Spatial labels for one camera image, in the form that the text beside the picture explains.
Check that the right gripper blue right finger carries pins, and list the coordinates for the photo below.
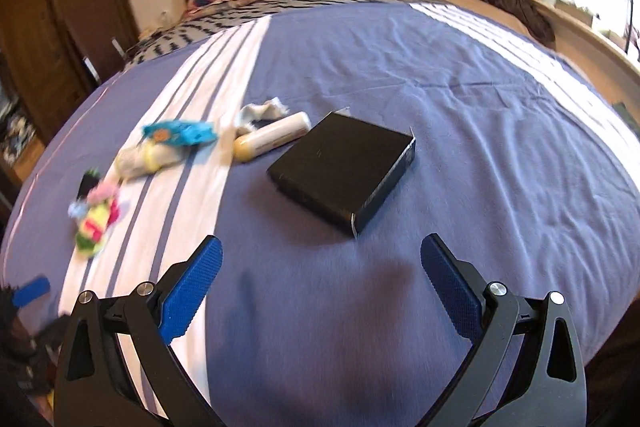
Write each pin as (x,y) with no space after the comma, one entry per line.
(458,286)

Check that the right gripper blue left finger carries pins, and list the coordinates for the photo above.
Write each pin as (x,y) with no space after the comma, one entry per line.
(185,286)

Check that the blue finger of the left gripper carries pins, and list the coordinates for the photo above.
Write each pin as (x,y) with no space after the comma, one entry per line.
(31,291)

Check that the black roller green ends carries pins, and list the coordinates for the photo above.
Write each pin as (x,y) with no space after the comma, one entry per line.
(90,179)

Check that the large yellow cap bottle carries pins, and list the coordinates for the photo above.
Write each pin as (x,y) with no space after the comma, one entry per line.
(147,158)

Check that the small yellow cap tube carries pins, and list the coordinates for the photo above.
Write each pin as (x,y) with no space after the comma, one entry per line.
(256,143)

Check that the black box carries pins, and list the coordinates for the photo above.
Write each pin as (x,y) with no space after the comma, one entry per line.
(343,169)

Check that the teal snack wrapper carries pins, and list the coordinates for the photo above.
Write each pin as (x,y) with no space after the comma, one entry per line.
(181,132)

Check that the blue white striped bedspread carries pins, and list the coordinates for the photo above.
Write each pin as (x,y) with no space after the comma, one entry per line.
(521,168)

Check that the dark wooden wardrobe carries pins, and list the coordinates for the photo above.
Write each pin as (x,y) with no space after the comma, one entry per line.
(59,51)

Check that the zebra patterned sheet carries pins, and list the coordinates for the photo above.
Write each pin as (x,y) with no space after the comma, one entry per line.
(192,31)

